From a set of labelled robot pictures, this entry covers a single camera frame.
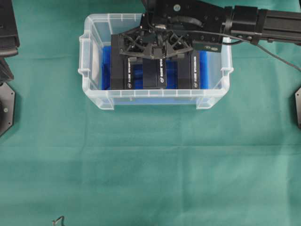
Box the green table cloth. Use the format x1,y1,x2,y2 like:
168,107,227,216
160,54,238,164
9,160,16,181
0,0,301,226

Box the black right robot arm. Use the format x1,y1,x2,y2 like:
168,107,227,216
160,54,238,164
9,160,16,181
117,0,301,60

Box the black realsense box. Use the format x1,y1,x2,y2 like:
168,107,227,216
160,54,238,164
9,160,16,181
111,34,135,90
143,59,167,89
177,50,200,89

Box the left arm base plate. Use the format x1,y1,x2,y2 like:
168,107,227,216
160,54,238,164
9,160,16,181
0,83,16,136

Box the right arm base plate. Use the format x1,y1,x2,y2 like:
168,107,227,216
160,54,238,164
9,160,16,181
295,88,301,128

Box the blue cloth bin liner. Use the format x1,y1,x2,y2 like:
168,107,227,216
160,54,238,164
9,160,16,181
101,46,209,90

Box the clear plastic storage bin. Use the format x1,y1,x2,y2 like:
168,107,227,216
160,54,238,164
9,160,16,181
78,14,234,110

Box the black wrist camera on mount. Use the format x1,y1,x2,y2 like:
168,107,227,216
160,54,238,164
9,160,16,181
192,40,222,53

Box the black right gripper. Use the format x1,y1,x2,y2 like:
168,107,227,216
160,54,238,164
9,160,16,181
119,0,227,62

